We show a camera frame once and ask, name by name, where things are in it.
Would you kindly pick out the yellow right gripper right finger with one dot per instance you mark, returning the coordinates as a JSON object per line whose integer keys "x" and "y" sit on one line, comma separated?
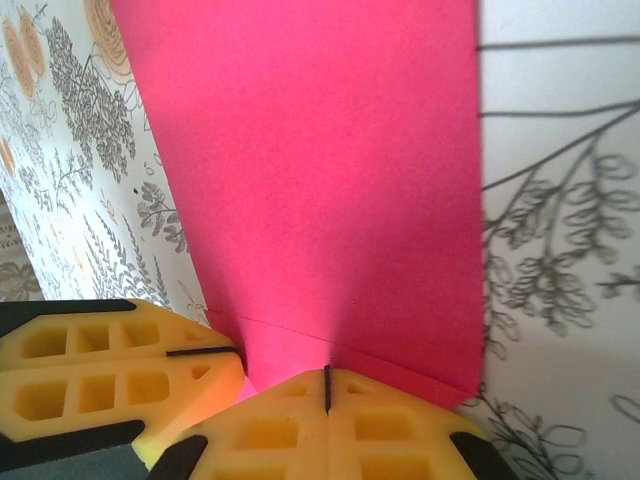
{"x": 400, "y": 440}

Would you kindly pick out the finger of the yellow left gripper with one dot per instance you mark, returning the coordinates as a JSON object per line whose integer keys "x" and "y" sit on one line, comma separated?
{"x": 100, "y": 335}
{"x": 100, "y": 395}

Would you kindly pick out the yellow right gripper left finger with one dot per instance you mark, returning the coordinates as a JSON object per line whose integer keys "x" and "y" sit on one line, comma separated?
{"x": 260, "y": 440}

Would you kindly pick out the pink paper sheet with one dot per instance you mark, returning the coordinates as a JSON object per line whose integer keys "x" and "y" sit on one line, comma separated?
{"x": 320, "y": 175}

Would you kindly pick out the floral print table mat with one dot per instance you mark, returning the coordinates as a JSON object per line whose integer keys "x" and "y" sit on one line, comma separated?
{"x": 560, "y": 225}

